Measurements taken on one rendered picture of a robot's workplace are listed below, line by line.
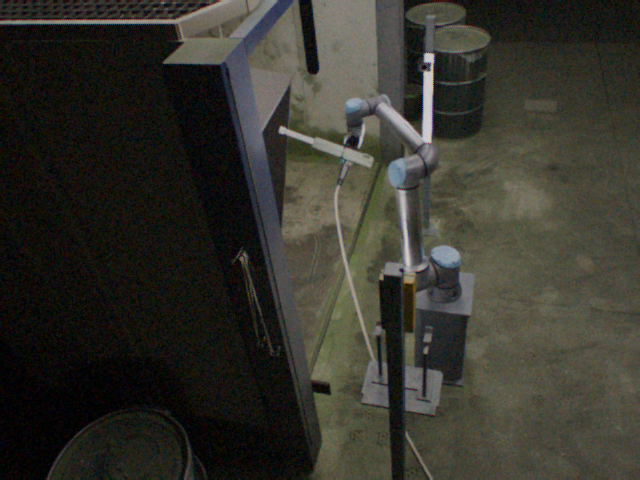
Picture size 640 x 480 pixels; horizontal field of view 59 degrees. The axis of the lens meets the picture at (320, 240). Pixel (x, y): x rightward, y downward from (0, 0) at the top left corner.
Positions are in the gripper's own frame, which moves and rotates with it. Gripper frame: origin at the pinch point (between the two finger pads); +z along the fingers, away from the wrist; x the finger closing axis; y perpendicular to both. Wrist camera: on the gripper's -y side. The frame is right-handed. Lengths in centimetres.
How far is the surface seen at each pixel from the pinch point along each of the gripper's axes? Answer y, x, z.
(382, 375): 44, -46, 82
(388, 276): -35, -21, 105
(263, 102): -11.0, 47.8, -5.6
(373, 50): 27, 4, -196
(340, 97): 77, 16, -199
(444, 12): 26, -50, -335
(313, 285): 137, -12, -41
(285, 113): 10, 40, -38
